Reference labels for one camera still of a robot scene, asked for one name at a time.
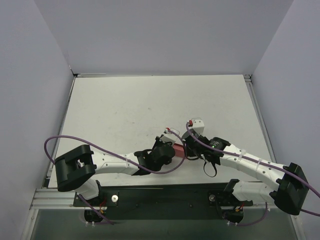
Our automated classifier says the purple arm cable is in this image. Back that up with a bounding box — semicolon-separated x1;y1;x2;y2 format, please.
185;121;320;217
44;129;187;174

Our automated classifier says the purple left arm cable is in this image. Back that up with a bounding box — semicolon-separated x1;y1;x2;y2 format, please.
44;129;187;174

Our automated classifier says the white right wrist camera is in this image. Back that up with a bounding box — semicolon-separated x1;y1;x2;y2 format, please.
188;117;205;135

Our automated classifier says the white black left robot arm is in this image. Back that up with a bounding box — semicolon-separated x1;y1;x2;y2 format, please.
55;133;177;206

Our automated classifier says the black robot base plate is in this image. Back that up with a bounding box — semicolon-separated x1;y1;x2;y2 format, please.
73;181;253;221

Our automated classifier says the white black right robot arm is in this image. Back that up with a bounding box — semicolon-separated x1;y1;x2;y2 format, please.
182;129;309;216

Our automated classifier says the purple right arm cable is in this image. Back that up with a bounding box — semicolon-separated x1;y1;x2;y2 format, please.
185;121;320;217

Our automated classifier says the aluminium table frame rail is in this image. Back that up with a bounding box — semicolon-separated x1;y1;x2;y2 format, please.
243;74;283;186

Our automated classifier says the aluminium front crossbar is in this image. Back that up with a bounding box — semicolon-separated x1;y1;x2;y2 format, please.
29;186;83;210

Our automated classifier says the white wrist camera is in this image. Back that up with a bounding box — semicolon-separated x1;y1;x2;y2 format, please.
160;127;180;146
188;117;205;135

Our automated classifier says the pink paper box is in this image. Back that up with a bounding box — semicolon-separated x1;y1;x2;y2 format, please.
173;143;185;158

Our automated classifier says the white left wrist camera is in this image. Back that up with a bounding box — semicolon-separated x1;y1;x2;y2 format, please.
160;127;180;146

